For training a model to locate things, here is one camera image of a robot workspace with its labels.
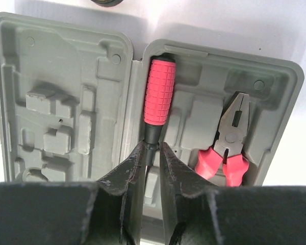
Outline black electrical tape roll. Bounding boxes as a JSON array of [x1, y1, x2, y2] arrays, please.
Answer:
[[91, 0, 123, 8]]

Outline grey plastic tool case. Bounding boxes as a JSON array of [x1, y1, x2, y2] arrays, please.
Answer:
[[0, 13, 304, 244]]

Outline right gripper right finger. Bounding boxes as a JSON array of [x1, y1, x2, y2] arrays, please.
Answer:
[[160, 143, 306, 244]]

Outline red-handled screwdriver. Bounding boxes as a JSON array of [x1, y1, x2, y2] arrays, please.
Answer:
[[144, 55, 176, 176]]

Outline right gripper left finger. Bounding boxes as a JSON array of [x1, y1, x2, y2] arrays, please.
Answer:
[[0, 142, 146, 244]]

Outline red black pliers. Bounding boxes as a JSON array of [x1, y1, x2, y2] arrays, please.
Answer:
[[195, 92, 250, 187]]

